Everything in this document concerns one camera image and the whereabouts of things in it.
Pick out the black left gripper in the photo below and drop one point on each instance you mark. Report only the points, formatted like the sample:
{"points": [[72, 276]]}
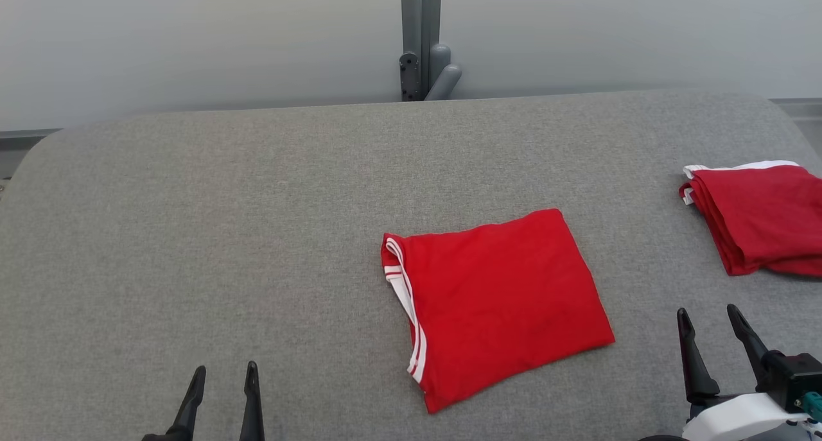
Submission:
{"points": [[160, 436]]}

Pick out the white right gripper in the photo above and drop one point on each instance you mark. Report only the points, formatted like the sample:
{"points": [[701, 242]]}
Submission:
{"points": [[738, 418]]}

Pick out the red and white sports jersey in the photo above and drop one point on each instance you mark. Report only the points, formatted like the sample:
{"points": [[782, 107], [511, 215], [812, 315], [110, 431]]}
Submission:
{"points": [[501, 300]]}

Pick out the folded red garment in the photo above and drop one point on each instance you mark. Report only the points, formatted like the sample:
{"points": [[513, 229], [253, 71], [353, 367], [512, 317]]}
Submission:
{"points": [[764, 216]]}

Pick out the grey fabric sofa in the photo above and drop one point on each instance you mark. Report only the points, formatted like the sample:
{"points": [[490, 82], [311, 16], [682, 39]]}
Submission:
{"points": [[257, 235]]}

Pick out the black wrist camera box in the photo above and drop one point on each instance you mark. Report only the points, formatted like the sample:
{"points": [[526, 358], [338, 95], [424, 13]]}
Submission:
{"points": [[793, 377]]}

